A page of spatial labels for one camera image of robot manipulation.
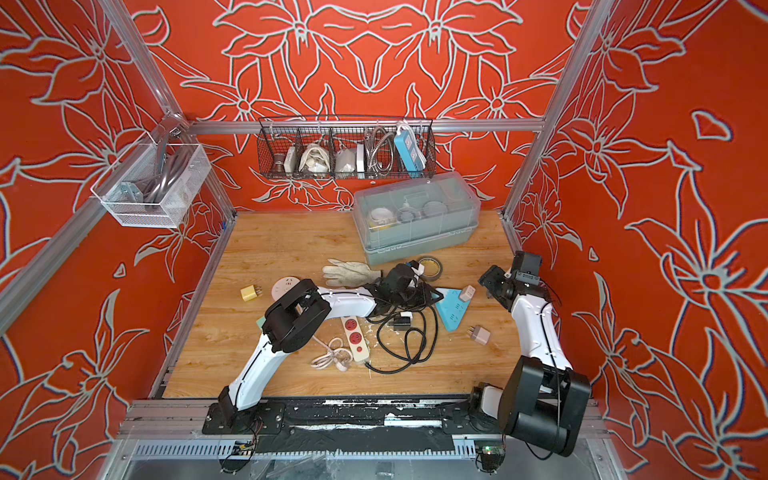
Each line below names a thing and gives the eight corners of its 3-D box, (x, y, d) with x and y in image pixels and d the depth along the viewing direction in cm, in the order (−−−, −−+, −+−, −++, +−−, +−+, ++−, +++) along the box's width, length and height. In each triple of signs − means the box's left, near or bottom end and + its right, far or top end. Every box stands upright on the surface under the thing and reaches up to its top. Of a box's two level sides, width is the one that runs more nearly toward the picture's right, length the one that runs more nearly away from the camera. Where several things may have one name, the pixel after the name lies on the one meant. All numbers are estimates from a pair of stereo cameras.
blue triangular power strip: (439, 331, 89) (441, 324, 85) (434, 296, 97) (436, 288, 93) (471, 331, 89) (474, 324, 85) (463, 295, 97) (467, 288, 93)
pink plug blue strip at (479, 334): (469, 344, 87) (471, 341, 85) (466, 329, 90) (468, 326, 88) (490, 344, 87) (492, 341, 85) (486, 329, 90) (488, 326, 88)
